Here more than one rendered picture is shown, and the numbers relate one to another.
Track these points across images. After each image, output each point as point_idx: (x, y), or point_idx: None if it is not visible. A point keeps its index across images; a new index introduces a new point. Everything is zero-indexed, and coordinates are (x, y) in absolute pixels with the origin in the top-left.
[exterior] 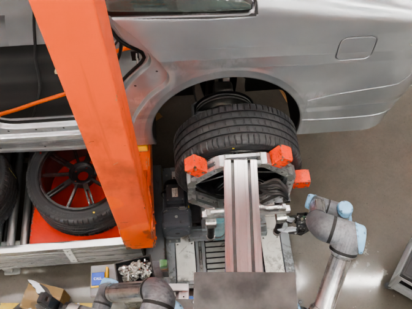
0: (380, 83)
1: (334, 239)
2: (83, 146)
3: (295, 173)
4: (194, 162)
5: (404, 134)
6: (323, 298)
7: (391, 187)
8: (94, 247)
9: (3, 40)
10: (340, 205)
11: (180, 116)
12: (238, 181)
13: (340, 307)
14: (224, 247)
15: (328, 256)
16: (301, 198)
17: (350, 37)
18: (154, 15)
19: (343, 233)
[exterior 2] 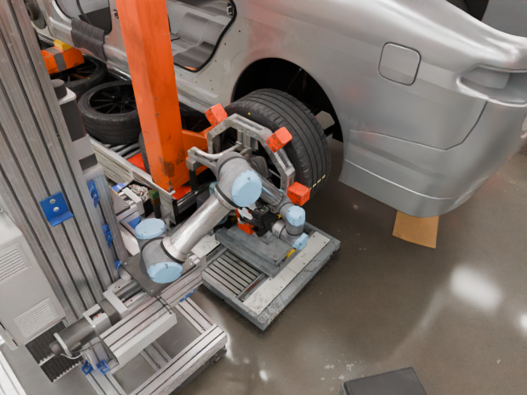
0: (423, 139)
1: (222, 170)
2: (187, 102)
3: (288, 174)
4: (213, 106)
5: (491, 311)
6: (179, 229)
7: (432, 339)
8: (146, 181)
9: (214, 40)
10: (292, 207)
11: None
12: None
13: (278, 385)
14: (235, 263)
15: (311, 340)
16: (335, 284)
17: (393, 43)
18: None
19: (231, 167)
